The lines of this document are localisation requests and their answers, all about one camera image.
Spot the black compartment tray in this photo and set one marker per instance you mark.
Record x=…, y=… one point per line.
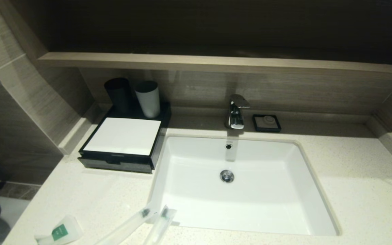
x=114, y=166

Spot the long clear toothbrush packet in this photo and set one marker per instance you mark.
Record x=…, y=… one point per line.
x=131, y=226
x=160, y=226

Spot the black amenity drawer box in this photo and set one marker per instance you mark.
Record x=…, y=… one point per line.
x=163, y=119

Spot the white plate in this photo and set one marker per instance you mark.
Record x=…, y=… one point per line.
x=123, y=136

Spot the chrome faucet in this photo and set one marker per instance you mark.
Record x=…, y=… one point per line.
x=235, y=115

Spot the white cup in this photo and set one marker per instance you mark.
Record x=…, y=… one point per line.
x=147, y=102

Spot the black square soap dish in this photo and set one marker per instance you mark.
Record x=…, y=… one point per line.
x=257, y=127

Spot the chrome sink drain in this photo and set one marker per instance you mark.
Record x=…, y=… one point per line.
x=227, y=176

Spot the round wrapped soap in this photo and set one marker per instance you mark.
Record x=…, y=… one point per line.
x=268, y=119

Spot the black cup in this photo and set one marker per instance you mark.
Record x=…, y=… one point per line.
x=117, y=95

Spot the white ceramic sink basin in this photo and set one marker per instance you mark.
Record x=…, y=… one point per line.
x=267, y=197

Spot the shower cap packet green label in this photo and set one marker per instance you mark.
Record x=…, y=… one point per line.
x=71, y=230

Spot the long wooden wall shelf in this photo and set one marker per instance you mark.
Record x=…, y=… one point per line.
x=216, y=63

